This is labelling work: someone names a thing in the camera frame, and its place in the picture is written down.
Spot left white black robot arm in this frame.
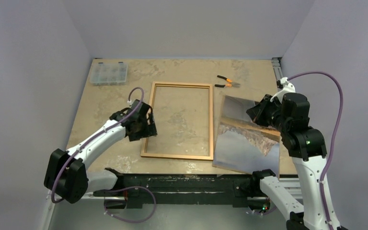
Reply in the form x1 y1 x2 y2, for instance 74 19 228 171
44 100 157 204

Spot landscape photo print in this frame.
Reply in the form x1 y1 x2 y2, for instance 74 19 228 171
212 95 280 174

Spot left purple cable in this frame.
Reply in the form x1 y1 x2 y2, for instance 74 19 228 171
50 87 158 224

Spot clear plastic organizer box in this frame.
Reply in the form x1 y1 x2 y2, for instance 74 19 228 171
89 62 128 86

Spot wooden picture frame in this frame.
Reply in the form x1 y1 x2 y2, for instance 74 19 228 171
140 81 214 161

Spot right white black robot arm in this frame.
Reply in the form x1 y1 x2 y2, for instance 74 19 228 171
246 92 344 230

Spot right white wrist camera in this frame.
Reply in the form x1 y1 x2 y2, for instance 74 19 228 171
270 77 296 102

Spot aluminium rail frame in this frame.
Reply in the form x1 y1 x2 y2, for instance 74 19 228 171
46 57 335 230

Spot orange black pliers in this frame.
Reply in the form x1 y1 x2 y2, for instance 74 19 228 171
214 75 241 88

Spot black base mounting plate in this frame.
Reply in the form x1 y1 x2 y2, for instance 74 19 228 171
93 173 266 208

